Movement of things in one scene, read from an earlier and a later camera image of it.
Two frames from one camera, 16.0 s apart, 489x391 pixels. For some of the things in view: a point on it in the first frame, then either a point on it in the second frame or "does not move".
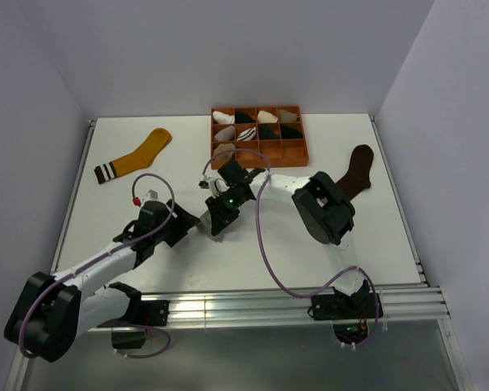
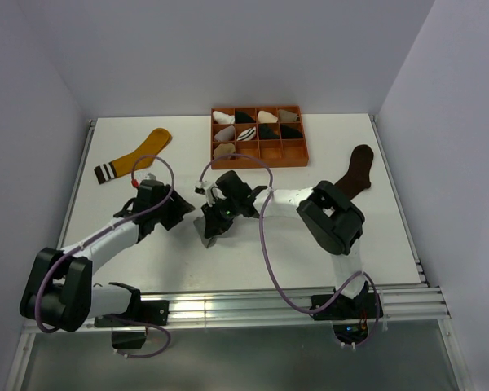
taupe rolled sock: [284, 116] does not move
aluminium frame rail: [415, 305] does not move
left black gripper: [182, 222] to [178, 206]
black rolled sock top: [243, 117] does not move
